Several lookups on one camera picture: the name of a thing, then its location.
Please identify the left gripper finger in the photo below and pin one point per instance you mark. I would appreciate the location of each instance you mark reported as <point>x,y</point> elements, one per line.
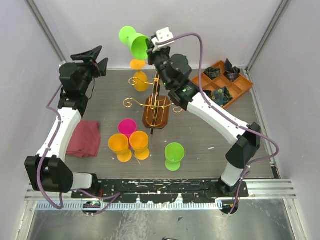
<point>87,56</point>
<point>103,67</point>

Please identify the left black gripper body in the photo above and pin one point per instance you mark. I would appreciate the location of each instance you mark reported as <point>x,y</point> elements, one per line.
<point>90,70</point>

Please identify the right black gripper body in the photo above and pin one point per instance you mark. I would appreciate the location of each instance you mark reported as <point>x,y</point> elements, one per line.
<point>161,58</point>

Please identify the orange wine glass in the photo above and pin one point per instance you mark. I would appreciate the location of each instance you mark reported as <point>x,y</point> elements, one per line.
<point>139,142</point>
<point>119,144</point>
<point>140,77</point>

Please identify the green wine glass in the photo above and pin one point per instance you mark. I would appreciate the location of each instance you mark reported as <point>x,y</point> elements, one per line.
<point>174,154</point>
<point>136,42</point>

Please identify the pink wine glass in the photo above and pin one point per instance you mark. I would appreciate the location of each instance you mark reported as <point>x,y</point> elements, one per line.
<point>127,127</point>

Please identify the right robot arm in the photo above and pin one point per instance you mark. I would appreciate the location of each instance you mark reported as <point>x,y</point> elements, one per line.
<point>244,138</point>

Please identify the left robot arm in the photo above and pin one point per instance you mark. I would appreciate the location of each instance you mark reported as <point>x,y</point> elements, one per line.
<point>47,169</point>

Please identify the green wine glass front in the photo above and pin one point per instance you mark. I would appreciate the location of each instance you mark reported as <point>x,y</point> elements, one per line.
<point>174,154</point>

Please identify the dark green folded tie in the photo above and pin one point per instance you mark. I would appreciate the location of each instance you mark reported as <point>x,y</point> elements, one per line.
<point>212,72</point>

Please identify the wooden compartment tray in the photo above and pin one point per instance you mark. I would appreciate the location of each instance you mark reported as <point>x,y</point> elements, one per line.
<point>237,88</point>

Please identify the blue floral folded tie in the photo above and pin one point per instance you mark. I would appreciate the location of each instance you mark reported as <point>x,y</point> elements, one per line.
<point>222,96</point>

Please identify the black patterned folded tie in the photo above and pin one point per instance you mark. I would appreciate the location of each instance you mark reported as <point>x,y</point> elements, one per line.
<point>231,72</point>

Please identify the red cloth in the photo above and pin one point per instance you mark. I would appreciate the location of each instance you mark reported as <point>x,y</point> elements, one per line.
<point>85,140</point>

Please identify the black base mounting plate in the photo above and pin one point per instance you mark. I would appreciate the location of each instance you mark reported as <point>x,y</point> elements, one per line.
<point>160,191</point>

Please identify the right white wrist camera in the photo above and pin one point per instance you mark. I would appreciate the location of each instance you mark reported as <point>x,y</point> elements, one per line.
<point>163,38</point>

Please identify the gold wire wine glass rack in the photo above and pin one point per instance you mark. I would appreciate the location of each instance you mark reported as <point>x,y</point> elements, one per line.
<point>156,107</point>

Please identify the grey cable duct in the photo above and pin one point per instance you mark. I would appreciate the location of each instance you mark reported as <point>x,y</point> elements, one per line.
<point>179,205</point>

